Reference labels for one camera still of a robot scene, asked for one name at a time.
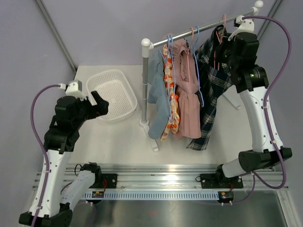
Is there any white slotted cable duct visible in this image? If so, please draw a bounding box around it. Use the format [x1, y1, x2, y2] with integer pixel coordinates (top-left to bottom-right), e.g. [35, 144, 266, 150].
[82, 191, 219, 201]

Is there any pink pleated skirt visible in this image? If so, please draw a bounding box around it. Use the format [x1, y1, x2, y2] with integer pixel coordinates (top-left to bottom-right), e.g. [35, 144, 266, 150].
[172, 40, 201, 139]

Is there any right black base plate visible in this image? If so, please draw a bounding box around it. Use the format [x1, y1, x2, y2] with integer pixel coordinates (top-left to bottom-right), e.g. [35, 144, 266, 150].
[199, 174, 243, 189]

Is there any light blue denim skirt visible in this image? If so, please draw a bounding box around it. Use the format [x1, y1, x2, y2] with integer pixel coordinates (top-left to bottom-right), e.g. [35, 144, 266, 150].
[148, 51, 170, 139]

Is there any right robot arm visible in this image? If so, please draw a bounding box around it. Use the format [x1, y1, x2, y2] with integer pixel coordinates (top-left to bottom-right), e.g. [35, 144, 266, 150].
[215, 32, 293, 187]

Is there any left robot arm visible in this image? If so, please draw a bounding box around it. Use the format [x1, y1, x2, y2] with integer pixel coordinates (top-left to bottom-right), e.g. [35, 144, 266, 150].
[18, 91, 109, 227]

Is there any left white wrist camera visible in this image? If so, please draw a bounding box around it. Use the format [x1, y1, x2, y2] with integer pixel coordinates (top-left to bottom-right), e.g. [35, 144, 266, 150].
[58, 79, 88, 101]

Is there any white perforated plastic basket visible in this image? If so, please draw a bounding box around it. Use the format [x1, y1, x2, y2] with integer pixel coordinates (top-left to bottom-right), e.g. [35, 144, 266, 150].
[86, 69, 138, 123]

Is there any dark grey dotted skirt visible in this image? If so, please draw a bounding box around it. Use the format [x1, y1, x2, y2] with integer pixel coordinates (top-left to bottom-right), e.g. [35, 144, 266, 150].
[196, 90, 205, 108]

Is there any aluminium mounting rail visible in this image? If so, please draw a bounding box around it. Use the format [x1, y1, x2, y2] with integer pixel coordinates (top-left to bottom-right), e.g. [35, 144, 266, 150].
[59, 164, 283, 191]

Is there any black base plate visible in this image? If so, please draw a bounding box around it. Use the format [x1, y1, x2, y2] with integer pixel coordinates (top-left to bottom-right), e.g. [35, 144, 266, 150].
[199, 174, 243, 189]
[91, 174, 118, 189]

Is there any orange floral skirt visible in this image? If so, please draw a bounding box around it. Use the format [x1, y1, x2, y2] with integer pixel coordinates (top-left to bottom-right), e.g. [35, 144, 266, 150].
[160, 45, 180, 141]

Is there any navy plaid skirt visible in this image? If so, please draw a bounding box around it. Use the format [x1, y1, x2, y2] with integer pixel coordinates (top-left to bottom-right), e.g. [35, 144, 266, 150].
[187, 25, 232, 151]

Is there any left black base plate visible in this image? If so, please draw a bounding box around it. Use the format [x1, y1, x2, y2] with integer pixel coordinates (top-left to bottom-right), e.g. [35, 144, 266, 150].
[91, 174, 118, 189]

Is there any white and silver clothes rack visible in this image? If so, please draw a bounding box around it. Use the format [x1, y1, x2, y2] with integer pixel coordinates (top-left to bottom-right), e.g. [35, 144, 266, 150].
[138, 0, 264, 152]

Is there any pink wire hanger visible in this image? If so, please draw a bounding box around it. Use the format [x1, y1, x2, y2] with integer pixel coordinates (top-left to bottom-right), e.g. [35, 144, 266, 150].
[214, 14, 226, 70]
[178, 38, 196, 84]

